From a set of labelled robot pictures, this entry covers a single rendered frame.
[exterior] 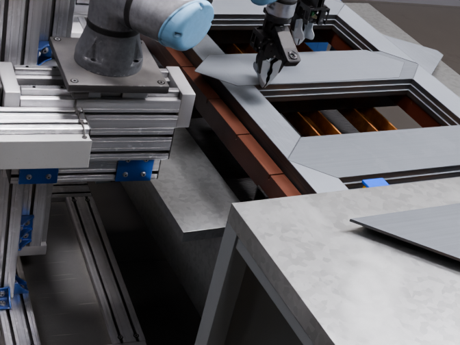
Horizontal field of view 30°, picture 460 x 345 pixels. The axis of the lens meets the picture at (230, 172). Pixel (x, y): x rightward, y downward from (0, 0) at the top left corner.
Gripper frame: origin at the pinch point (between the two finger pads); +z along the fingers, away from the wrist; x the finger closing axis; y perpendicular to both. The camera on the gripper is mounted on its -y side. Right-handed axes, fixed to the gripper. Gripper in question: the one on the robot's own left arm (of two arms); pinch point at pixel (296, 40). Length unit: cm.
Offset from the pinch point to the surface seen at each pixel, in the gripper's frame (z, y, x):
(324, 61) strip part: 0.9, 12.3, 3.1
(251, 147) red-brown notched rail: 5, 49, -40
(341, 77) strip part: 0.9, 22.0, 2.9
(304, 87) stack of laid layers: 2.5, 24.5, -10.9
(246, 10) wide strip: 0.8, -22.8, -6.2
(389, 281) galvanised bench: -18, 122, -58
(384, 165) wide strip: 1, 66, -12
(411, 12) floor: 87, -205, 235
